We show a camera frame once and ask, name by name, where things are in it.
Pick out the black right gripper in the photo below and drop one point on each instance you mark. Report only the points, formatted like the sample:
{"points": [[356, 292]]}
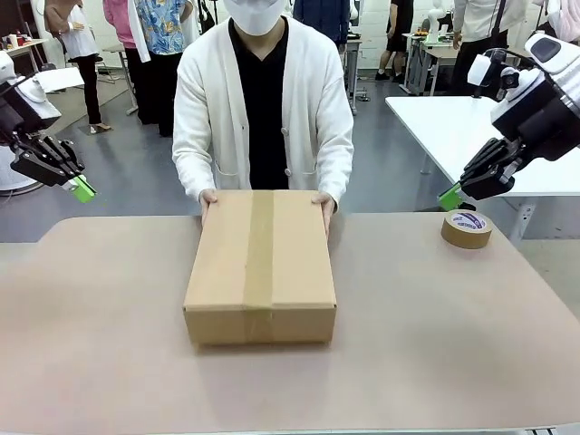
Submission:
{"points": [[544, 122]]}

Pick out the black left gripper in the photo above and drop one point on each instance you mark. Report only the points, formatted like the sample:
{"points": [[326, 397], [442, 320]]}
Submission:
{"points": [[13, 131]]}

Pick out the brown packing tape roll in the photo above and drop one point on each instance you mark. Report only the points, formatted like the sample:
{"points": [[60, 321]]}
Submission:
{"points": [[466, 231]]}

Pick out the brown cardboard box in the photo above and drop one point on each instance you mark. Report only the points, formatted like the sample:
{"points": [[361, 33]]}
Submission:
{"points": [[217, 272]]}

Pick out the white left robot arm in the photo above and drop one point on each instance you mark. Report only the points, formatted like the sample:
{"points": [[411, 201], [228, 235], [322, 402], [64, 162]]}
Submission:
{"points": [[31, 97]]}

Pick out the person's left forearm white sleeve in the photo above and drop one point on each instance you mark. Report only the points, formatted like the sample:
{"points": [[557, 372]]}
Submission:
{"points": [[337, 174]]}

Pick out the person's right forearm white sleeve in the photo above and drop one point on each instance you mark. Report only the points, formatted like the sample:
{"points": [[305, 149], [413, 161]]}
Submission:
{"points": [[192, 174]]}

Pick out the person's right hand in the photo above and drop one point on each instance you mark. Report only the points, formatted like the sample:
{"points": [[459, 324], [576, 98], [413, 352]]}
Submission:
{"points": [[208, 198]]}

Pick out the person's left hand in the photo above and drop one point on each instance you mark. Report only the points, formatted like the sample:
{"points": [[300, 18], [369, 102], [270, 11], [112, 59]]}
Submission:
{"points": [[327, 206]]}

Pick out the woman in black trousers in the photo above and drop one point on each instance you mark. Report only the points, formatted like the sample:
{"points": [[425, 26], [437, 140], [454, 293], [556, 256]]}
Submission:
{"points": [[77, 41]]}

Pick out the background work desk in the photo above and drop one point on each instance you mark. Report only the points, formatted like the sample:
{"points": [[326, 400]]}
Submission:
{"points": [[437, 52]]}

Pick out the person in pink top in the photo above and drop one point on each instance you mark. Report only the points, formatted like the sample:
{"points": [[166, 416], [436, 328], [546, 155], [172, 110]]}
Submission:
{"points": [[120, 27]]}

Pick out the person in white shirt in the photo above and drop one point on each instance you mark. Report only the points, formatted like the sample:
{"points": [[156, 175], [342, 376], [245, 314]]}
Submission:
{"points": [[480, 18]]}

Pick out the small white background robot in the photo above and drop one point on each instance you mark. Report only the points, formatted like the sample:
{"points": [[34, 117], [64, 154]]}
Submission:
{"points": [[435, 18]]}

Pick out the person in black shorts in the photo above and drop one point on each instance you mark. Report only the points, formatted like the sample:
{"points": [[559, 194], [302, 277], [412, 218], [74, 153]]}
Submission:
{"points": [[401, 22]]}

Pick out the person in floral shirt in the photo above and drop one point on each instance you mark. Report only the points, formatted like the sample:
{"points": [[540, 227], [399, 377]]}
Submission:
{"points": [[163, 27]]}

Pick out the person in white cardigan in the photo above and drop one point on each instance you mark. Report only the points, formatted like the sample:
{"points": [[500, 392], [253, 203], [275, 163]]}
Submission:
{"points": [[263, 113]]}

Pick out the brown tape strip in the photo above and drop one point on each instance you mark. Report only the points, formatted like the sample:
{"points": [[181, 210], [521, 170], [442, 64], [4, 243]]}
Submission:
{"points": [[259, 254]]}

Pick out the person in navy top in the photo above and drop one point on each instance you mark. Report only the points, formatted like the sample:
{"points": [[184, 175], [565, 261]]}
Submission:
{"points": [[326, 18]]}

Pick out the white face mask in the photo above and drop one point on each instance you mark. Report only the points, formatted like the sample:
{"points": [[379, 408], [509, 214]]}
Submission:
{"points": [[254, 18]]}

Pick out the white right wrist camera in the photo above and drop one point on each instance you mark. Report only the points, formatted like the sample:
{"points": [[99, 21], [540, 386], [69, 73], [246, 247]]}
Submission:
{"points": [[479, 68]]}

